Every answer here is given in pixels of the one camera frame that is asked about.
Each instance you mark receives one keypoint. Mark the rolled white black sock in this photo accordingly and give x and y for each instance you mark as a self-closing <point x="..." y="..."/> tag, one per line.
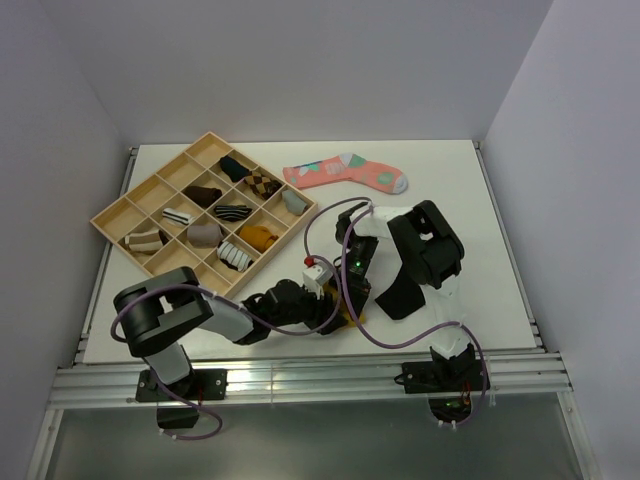
<point x="177" y="217"/>

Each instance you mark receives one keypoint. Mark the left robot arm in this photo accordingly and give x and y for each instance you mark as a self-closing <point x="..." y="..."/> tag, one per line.
<point x="153" y="315"/>

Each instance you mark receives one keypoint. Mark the rolled white striped sock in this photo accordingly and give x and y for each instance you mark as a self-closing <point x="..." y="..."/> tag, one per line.
<point x="234" y="257"/>

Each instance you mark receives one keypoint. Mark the aluminium frame rail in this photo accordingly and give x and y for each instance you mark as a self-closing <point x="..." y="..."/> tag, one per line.
<point x="304" y="380"/>

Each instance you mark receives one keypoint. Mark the pink patterned sock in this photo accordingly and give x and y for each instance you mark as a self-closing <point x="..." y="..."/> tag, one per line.
<point x="348" y="167"/>

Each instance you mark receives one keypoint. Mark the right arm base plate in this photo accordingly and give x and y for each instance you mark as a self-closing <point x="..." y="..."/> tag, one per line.
<point x="441" y="376"/>

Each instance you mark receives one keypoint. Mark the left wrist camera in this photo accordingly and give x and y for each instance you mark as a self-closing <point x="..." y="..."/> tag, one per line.
<point x="316" y="275"/>

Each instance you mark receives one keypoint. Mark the rolled dark navy sock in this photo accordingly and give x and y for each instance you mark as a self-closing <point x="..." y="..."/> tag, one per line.
<point x="233" y="169"/>

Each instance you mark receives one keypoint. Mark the rolled grey sock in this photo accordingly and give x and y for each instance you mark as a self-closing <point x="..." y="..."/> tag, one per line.
<point x="293" y="203"/>

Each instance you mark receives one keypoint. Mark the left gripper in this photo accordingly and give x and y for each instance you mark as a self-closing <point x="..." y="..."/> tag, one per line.
<point x="323" y="310"/>

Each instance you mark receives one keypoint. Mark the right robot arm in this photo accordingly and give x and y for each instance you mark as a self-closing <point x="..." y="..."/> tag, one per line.
<point x="431" y="257"/>

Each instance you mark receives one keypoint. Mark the wooden compartment tray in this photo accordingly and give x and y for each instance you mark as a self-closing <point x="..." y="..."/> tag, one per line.
<point x="210" y="208"/>

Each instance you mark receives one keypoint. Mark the rolled dark brown sock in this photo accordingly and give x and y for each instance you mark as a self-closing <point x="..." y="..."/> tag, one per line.
<point x="202" y="196"/>

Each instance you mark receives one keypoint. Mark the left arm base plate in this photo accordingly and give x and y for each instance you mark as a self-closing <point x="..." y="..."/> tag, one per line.
<point x="198" y="385"/>

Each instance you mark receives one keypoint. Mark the rolled mustard sock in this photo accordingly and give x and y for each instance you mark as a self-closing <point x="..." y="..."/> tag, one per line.
<point x="258" y="237"/>

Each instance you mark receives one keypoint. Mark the mustard yellow sock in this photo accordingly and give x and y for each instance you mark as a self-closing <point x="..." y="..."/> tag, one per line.
<point x="345" y="315"/>

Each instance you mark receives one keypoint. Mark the rolled argyle brown sock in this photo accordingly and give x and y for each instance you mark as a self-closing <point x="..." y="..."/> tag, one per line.
<point x="262" y="185"/>

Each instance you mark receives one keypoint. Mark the rolled black striped sock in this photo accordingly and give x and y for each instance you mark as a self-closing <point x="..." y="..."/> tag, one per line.
<point x="232" y="213"/>

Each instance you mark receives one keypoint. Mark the rolled brown white sock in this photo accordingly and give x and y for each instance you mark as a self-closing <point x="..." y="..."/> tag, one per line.
<point x="148" y="242"/>

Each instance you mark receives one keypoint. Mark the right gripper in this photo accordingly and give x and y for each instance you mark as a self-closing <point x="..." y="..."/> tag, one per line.
<point x="358" y="293"/>

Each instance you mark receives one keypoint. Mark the rolled beige sock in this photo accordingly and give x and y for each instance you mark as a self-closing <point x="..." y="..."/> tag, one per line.
<point x="205" y="235"/>

